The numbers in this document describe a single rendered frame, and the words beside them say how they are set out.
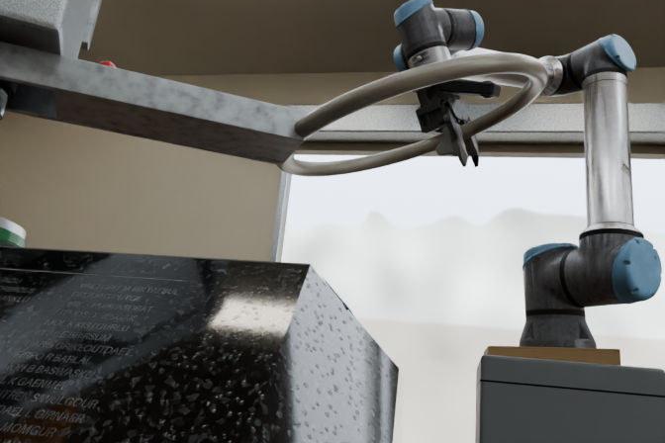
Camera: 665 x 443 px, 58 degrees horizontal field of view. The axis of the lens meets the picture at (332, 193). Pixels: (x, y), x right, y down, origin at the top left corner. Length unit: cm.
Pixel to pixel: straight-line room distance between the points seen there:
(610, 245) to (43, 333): 131
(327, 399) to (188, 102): 55
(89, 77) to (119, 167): 606
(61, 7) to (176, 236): 553
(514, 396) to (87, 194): 600
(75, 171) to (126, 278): 666
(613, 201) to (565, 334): 35
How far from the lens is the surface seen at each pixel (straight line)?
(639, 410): 156
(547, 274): 167
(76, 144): 737
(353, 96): 86
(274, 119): 92
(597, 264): 159
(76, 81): 91
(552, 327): 165
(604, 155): 170
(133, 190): 677
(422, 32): 132
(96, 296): 57
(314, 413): 46
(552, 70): 186
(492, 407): 151
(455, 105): 129
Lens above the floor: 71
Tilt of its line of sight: 19 degrees up
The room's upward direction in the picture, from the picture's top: 6 degrees clockwise
